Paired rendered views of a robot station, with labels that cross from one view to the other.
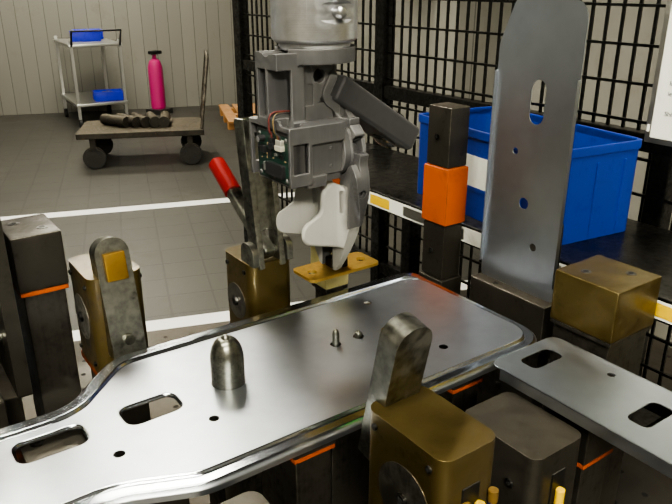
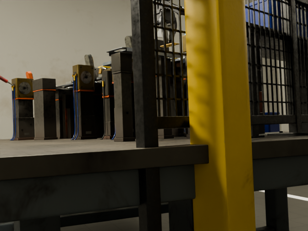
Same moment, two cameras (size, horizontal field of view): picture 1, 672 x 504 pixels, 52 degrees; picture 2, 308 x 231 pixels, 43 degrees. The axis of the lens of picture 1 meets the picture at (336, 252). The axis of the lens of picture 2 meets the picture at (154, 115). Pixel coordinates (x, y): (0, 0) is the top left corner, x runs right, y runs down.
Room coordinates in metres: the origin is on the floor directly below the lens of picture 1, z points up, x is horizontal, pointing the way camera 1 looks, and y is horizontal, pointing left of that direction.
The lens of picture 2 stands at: (0.37, -1.64, 0.74)
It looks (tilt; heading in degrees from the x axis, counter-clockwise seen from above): 2 degrees up; 83
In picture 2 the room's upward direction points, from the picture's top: 2 degrees counter-clockwise
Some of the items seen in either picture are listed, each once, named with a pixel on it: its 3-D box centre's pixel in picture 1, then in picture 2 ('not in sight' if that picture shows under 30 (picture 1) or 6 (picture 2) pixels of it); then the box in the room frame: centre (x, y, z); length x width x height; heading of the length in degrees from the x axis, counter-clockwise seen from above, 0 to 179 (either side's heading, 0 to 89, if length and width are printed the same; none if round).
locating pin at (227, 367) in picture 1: (227, 365); not in sight; (0.57, 0.10, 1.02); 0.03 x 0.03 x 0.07
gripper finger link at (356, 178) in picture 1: (346, 181); (163, 22); (0.62, -0.01, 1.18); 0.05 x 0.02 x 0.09; 35
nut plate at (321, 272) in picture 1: (336, 262); (169, 44); (0.64, 0.00, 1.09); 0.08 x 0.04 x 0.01; 125
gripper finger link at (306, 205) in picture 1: (303, 219); (168, 35); (0.65, 0.03, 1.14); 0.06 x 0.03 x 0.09; 125
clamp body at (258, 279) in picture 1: (257, 374); not in sight; (0.79, 0.10, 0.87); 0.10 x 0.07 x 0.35; 35
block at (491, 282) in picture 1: (503, 390); not in sight; (0.79, -0.22, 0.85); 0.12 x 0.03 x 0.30; 35
